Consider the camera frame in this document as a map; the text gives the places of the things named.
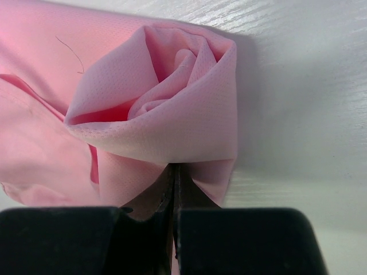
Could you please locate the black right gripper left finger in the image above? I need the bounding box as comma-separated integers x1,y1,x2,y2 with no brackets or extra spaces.
1,164,175,274

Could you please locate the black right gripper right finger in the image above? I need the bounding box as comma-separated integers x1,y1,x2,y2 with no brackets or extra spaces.
173,164,327,274

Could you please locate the pink t-shirt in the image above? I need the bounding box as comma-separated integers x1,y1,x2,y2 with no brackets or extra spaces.
1,1,237,207

